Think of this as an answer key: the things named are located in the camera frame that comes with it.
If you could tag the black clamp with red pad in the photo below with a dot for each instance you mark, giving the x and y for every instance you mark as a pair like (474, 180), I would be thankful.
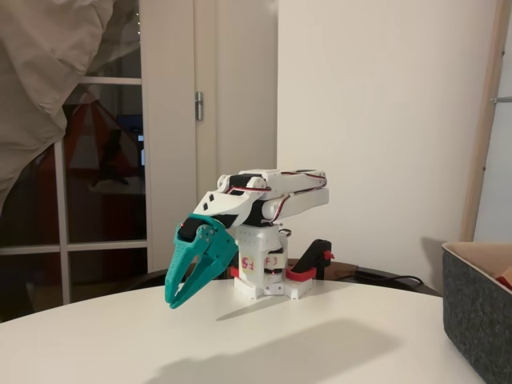
(316, 252)
(235, 271)

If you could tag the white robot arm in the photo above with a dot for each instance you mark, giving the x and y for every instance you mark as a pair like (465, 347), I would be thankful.
(300, 200)

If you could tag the beige crumpled curtain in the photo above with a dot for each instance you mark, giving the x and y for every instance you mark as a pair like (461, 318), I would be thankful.
(40, 60)

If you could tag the dark curved chair back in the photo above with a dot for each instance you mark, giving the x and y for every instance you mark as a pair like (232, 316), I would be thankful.
(152, 280)

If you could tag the light wood framed panel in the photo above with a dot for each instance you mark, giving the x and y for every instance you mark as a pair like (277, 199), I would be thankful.
(486, 120)

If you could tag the grey felt box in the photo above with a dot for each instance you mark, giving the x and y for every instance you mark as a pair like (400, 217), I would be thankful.
(476, 320)

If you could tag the teal gripper black servo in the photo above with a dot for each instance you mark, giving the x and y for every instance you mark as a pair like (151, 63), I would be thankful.
(216, 243)

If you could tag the white framed glass door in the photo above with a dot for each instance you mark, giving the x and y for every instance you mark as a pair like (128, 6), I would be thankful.
(168, 160)

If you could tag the silver door hinge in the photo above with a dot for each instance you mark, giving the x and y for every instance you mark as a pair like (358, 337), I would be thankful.
(200, 106)

